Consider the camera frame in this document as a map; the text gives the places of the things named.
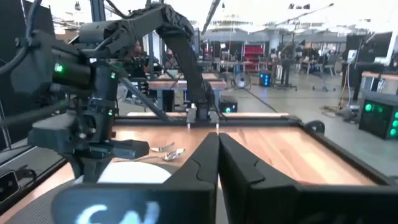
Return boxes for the grey office chair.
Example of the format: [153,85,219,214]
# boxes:
[322,55,339,77]

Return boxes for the black aluminium table frame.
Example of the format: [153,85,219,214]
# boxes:
[0,111,398,215]

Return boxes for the wooden workshop table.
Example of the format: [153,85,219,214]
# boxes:
[147,71,228,113]

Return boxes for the silver spoon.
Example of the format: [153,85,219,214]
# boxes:
[113,147,187,163]

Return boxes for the silver fork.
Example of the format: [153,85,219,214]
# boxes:
[150,142,176,153]

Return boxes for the black computer with blue lights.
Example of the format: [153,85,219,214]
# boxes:
[258,70,273,88]

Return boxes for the red tool cabinet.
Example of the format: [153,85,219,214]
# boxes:
[244,44,266,71]

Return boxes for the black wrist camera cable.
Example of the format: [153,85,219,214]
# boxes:
[0,0,44,76]

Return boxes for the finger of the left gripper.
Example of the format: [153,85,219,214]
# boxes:
[93,154,114,183]
[72,154,95,184]

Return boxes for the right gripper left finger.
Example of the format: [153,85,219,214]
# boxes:
[51,133,220,224]

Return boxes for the large black panel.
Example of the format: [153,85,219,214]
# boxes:
[0,0,56,150]

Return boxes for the small black computer green light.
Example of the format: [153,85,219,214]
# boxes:
[219,95,239,114]

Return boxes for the white plate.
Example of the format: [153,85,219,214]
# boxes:
[74,161,172,185]

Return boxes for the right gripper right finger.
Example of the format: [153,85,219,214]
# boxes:
[218,133,398,224]

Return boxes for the round floor fan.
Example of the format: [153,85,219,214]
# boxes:
[233,72,251,90]

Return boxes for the small black box device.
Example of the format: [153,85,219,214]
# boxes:
[0,170,21,203]

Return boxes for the black round frame bracket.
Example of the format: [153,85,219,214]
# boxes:
[305,119,326,135]

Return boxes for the large black computer green lights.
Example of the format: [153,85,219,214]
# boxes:
[358,92,398,141]

